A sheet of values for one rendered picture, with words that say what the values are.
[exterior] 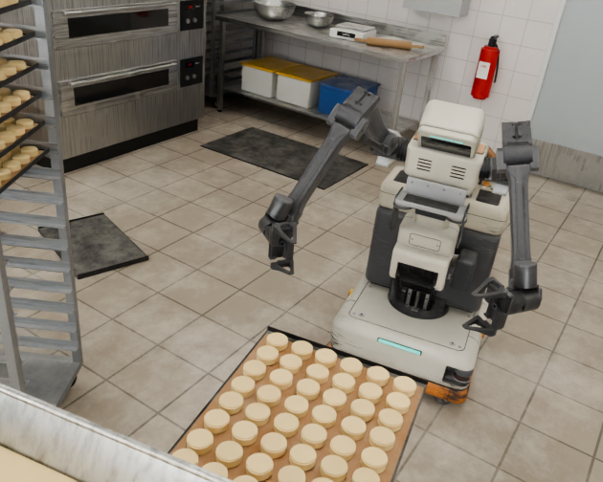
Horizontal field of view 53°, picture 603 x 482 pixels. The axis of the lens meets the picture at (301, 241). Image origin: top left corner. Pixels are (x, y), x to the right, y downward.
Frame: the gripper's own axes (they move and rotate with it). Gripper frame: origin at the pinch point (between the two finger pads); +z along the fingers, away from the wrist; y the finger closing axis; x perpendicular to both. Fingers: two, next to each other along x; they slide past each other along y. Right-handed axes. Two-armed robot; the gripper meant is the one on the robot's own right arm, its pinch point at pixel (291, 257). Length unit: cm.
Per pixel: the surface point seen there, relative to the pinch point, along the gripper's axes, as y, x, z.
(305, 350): -5.8, -7.9, 30.1
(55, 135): 11, -54, -73
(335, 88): -58, 175, -330
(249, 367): -5.5, -22.2, 32.1
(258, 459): -5, -28, 56
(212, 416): -5, -34, 44
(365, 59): -46, 224, -373
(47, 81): 28, -54, -73
